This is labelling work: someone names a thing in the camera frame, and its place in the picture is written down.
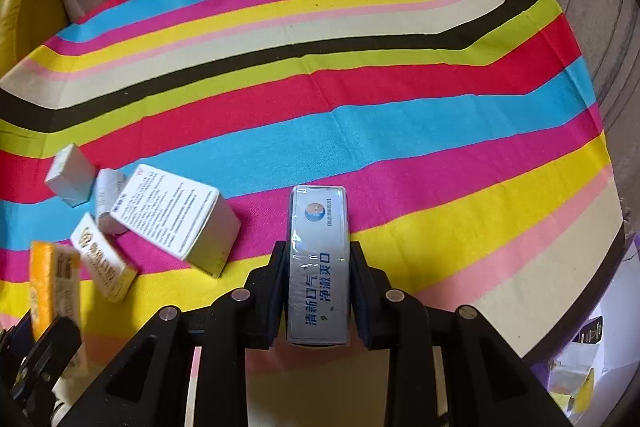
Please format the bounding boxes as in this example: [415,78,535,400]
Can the white box with yellow edge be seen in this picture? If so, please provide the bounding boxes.
[69,213,140,304]

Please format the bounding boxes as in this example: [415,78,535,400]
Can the small white red-print box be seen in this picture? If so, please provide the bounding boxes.
[94,168,132,235]

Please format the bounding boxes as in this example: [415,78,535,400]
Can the yellow patterned packet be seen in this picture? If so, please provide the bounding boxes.
[550,367,596,413]

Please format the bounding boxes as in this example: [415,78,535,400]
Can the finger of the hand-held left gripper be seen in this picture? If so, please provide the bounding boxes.
[0,311,35,358]
[22,316,83,403]

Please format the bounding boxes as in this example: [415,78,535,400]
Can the long silver blue-print box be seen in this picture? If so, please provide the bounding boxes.
[286,186,352,348]

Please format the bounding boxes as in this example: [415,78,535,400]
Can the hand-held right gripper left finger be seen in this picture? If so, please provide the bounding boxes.
[62,241,291,427]

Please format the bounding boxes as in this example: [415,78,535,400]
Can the white box with text panel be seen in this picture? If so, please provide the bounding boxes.
[109,164,242,280]

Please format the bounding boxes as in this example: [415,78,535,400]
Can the purple cardboard box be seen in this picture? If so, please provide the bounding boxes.
[542,227,640,427]

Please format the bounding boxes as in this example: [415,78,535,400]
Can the small black packet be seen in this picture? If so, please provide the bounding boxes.
[575,314,604,346]

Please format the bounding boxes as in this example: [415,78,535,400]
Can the colourful striped cloth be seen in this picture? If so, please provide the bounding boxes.
[0,0,626,378]

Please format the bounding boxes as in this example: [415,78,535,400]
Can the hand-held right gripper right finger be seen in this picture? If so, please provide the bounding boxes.
[349,241,573,427]

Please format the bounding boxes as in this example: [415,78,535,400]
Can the orange box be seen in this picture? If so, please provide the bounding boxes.
[29,241,90,378]

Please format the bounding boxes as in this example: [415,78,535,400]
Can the small plain white box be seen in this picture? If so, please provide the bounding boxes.
[44,143,97,208]

